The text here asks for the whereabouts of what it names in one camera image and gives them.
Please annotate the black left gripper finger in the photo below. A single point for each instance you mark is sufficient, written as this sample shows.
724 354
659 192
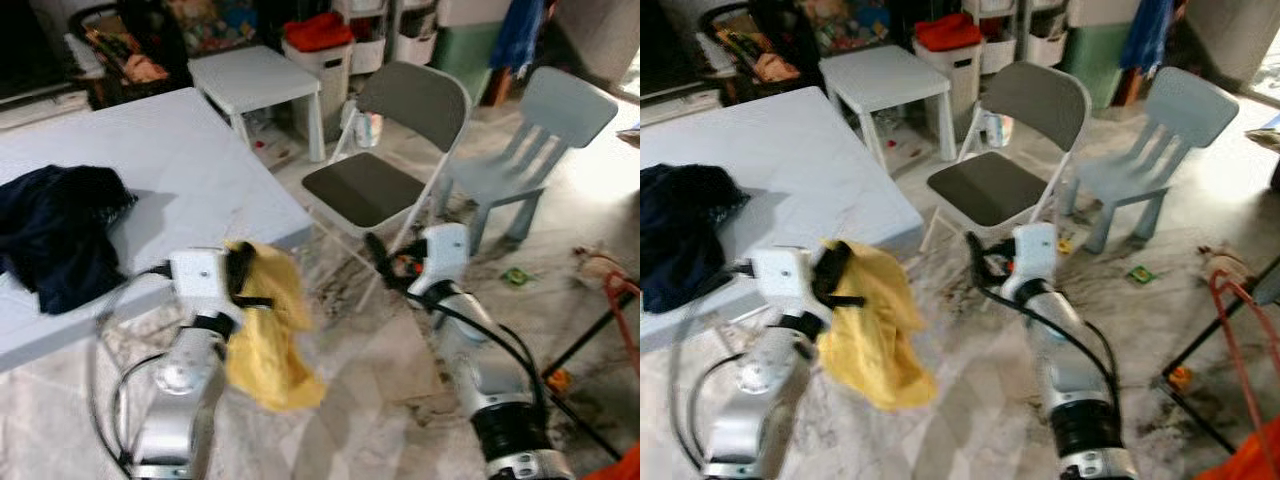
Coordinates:
255 301
846 300

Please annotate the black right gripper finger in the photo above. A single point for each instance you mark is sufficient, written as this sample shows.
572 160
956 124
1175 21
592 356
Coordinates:
378 255
976 255

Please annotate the yellow shirt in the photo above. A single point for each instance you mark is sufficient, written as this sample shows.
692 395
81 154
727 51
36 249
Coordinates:
270 350
875 345

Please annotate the navy blue garment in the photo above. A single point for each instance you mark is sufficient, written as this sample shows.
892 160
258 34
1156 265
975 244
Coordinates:
690 235
60 235

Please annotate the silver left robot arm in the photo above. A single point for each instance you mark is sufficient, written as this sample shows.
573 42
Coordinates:
185 390
765 390

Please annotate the small green floor item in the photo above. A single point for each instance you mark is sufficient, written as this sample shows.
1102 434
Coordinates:
516 277
1141 274

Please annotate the colourful plastic packet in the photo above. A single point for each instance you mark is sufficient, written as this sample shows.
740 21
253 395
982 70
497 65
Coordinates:
995 128
365 125

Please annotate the grey folding chair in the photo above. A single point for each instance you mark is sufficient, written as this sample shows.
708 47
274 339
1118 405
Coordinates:
1035 100
415 100

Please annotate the white laundry hamper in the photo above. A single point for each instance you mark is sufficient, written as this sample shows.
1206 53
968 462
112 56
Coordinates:
328 85
960 85

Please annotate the small white table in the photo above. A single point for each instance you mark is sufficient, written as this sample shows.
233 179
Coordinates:
880 80
250 80

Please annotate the black metal drying rack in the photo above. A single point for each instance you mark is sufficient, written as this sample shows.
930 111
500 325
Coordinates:
1195 345
582 346

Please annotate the small beige plush toy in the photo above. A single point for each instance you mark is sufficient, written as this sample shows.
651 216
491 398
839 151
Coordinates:
1225 263
598 265

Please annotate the green storage bin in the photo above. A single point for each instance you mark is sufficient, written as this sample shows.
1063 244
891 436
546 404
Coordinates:
1095 60
470 55

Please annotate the red cushion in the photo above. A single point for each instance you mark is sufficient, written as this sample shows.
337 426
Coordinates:
318 32
948 32

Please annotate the black stroller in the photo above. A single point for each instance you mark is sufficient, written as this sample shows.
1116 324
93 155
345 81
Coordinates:
760 55
130 60

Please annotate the white shelf unit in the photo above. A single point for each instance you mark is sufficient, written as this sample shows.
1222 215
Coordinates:
415 25
1040 25

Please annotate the light blue child chair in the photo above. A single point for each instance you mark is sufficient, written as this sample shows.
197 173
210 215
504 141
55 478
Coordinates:
1190 105
570 105

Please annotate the colourful toy box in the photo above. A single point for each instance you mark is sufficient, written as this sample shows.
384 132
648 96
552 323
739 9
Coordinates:
215 22
845 25

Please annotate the blue hanging cloth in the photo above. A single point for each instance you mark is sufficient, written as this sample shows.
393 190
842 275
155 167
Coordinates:
518 35
1146 35

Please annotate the large black television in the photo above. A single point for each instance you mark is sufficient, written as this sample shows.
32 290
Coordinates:
665 45
30 45

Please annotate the orange shirt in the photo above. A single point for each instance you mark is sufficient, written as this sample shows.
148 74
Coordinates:
618 465
1250 455

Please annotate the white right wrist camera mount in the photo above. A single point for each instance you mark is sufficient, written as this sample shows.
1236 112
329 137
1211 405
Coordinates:
447 255
1037 255

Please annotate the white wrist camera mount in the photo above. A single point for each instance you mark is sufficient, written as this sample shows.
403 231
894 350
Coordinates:
1037 255
785 280
198 280
447 255

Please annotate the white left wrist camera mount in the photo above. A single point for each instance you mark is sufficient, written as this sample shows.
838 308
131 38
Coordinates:
198 280
785 280

